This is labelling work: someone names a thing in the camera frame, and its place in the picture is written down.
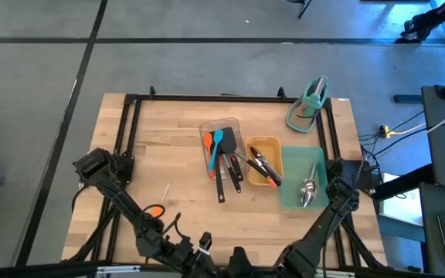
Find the black frame beam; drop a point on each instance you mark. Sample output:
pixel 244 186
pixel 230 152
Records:
pixel 33 271

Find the teal silicone spatula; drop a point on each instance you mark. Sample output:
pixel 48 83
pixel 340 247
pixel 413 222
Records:
pixel 216 146

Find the white panel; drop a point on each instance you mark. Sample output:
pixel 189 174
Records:
pixel 400 208

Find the black aluminium table frame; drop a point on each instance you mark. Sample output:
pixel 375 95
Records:
pixel 226 97

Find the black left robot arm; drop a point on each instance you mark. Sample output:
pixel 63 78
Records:
pixel 122 197

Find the blue-grey desk foot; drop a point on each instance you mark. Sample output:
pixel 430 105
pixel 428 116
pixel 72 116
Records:
pixel 408 99

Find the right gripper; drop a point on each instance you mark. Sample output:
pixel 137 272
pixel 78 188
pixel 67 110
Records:
pixel 296 258

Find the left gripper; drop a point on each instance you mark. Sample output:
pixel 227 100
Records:
pixel 191 255

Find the short black red-marked utensil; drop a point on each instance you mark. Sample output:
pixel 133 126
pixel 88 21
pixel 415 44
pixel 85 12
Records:
pixel 237 168

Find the small white orange utensil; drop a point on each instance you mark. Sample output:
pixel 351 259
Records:
pixel 166 193

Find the black chair base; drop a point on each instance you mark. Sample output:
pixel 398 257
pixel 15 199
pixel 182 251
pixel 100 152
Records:
pixel 301 7

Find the yellow plastic bin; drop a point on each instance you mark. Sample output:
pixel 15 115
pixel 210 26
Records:
pixel 253 173

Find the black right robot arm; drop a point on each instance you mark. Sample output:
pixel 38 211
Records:
pixel 338 201

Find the black slotted spoon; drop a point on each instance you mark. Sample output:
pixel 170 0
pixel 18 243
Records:
pixel 220 185

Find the black slotted turner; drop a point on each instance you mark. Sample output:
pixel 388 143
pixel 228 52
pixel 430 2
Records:
pixel 235 183

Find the long orange spatula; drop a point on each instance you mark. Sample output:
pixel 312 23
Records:
pixel 207 141

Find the teal plastic tray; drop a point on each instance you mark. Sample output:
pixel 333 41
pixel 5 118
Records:
pixel 296 170

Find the person's leg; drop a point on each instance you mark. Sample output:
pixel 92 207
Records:
pixel 419 23

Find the clear plastic bin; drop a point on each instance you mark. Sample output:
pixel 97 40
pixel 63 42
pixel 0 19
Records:
pixel 205 125

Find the steel scoop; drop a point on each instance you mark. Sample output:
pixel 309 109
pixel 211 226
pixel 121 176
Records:
pixel 308 191

